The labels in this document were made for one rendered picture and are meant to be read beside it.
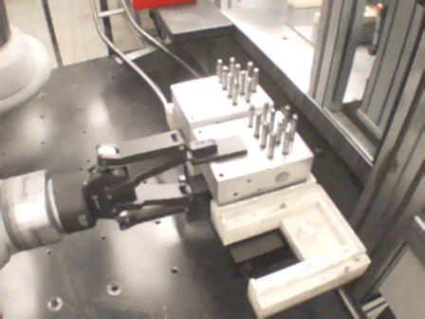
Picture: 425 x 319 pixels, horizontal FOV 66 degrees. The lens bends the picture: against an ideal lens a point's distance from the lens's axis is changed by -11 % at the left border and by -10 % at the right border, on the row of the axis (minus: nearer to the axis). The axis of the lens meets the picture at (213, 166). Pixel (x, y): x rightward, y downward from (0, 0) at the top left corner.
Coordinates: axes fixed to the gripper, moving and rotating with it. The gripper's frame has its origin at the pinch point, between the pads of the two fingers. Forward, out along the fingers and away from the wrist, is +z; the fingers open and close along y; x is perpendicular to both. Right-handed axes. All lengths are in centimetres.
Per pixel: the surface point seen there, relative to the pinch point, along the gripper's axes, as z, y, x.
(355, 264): 10.1, -2.4, -17.6
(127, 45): 9, -90, 226
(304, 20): 31.2, 2.6, 32.6
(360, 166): 18.8, -1.3, -5.4
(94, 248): -20.6, -22.4, 8.3
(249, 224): 1.1, -2.6, -8.1
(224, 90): 5.1, 2.5, 12.0
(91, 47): -19, -90, 234
